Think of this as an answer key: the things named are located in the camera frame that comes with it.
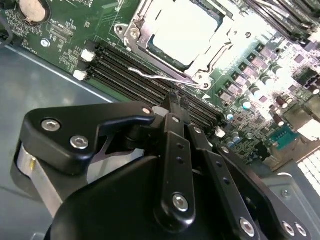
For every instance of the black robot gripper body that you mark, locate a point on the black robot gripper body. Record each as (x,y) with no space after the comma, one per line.
(112,212)

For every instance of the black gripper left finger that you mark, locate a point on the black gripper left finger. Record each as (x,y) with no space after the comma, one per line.
(65,125)

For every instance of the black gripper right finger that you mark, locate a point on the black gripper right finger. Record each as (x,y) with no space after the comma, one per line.
(220,180)

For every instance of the metal socket cover frame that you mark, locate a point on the metal socket cover frame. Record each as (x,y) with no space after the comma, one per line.
(142,25)

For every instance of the silver square CPU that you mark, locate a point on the silver square CPU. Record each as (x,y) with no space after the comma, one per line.
(185,37)

